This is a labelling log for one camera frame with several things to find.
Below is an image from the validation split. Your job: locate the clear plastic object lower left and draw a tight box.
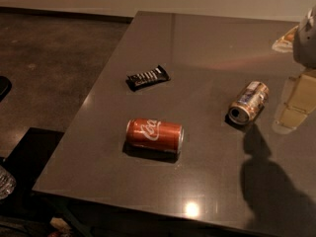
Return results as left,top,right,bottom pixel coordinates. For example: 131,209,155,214
0,166,16,199

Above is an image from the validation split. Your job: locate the black snack bar wrapper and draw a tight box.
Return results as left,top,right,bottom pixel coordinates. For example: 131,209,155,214
126,65,170,92

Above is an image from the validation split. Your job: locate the black object at left edge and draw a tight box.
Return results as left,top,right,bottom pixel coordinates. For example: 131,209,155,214
0,76,12,101

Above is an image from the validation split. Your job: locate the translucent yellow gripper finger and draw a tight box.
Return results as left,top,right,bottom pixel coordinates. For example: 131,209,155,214
272,26,298,53
273,69,316,134

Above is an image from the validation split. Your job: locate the red Coca-Cola can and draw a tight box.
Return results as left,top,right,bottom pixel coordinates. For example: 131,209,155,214
125,118,184,154

